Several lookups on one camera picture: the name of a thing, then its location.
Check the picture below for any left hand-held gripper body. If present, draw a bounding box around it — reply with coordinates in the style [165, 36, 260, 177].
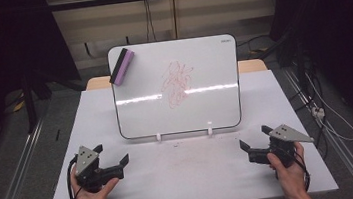
[70, 141, 128, 195]

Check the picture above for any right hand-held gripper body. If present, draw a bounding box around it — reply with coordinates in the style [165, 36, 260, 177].
[244, 120, 318, 173]

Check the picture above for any white whiteboard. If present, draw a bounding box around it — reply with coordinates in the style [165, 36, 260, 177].
[106, 32, 246, 142]

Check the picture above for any purple and black eraser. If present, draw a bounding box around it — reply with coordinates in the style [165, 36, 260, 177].
[105, 46, 139, 88]

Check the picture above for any person's right hand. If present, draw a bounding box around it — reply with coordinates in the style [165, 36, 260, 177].
[265, 140, 312, 199]

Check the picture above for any white table cover sheet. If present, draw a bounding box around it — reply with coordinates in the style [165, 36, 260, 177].
[32, 62, 340, 199]

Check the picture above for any wooden table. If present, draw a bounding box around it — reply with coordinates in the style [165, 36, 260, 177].
[85, 57, 269, 92]

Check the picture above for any black metal stand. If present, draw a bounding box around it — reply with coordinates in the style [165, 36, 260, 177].
[20, 70, 59, 135]

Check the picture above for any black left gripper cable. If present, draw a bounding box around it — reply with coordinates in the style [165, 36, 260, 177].
[63, 155, 85, 199]

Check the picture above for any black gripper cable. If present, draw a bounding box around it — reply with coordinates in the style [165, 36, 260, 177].
[284, 146, 313, 195]
[63, 155, 85, 199]

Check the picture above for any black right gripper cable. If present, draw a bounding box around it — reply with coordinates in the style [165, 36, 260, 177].
[284, 146, 313, 195]

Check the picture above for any white floor cable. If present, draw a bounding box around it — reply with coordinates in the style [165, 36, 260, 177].
[304, 67, 353, 146]

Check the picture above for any black hanging cable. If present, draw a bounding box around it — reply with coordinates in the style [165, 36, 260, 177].
[142, 0, 158, 43]

